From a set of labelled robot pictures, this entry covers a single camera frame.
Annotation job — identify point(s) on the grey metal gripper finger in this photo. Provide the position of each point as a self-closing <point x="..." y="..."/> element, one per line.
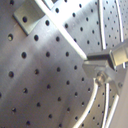
<point x="119" y="54"/>

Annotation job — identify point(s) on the perforated metal breadboard plate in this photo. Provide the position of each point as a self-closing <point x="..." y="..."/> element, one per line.
<point x="42" y="81"/>

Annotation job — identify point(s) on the grey metal cable clip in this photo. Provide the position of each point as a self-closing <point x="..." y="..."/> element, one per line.
<point x="99" y="66"/>

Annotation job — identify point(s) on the grey metal corner bracket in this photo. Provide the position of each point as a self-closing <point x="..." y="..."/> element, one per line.
<point x="28" y="15"/>

